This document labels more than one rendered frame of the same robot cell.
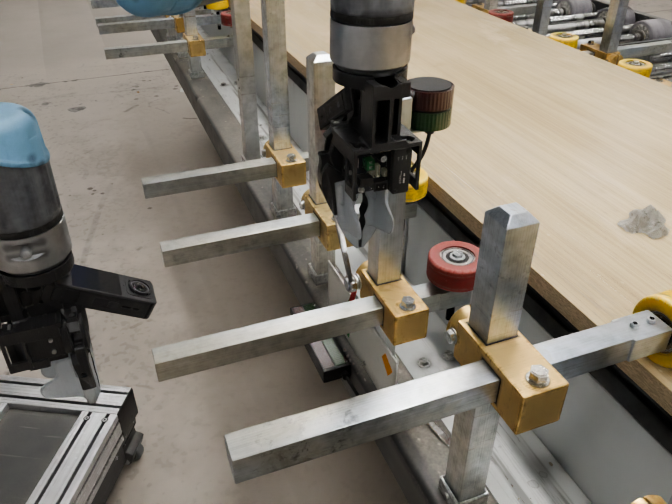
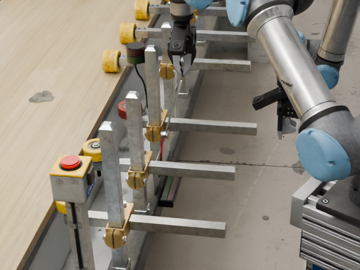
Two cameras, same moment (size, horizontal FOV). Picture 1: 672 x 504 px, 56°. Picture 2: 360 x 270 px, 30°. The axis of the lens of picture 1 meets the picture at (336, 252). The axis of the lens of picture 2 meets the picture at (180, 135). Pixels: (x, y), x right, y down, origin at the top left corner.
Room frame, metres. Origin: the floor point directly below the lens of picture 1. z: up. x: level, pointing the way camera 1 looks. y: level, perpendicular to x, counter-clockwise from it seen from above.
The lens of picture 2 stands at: (2.26, 0.99, 1.97)
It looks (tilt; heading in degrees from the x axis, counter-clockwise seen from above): 32 degrees down; 212
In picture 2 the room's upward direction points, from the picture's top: 2 degrees counter-clockwise
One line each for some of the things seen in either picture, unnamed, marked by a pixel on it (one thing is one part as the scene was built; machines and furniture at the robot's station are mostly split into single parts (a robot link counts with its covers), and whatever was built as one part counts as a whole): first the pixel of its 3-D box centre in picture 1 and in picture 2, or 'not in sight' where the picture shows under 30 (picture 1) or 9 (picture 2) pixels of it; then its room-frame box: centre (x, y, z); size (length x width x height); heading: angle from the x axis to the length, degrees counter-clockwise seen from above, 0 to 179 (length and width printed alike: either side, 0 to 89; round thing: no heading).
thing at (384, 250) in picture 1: (384, 258); (154, 114); (0.72, -0.07, 0.90); 0.03 x 0.03 x 0.48; 21
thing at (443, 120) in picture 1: (426, 113); (136, 56); (0.74, -0.11, 1.10); 0.06 x 0.06 x 0.02
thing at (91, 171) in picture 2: not in sight; (90, 175); (1.41, 0.24, 1.20); 0.03 x 0.01 x 0.03; 21
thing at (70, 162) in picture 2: not in sight; (70, 163); (1.43, 0.21, 1.22); 0.04 x 0.04 x 0.02
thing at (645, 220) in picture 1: (649, 217); (40, 94); (0.81, -0.46, 0.91); 0.09 x 0.07 x 0.02; 138
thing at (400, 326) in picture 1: (391, 298); (156, 125); (0.70, -0.08, 0.85); 0.13 x 0.06 x 0.05; 21
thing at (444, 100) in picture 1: (428, 93); (135, 49); (0.74, -0.11, 1.13); 0.06 x 0.06 x 0.02
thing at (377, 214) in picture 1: (379, 216); (179, 61); (0.59, -0.05, 1.04); 0.06 x 0.03 x 0.09; 20
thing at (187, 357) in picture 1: (322, 325); (189, 125); (0.64, 0.02, 0.84); 0.43 x 0.03 x 0.04; 111
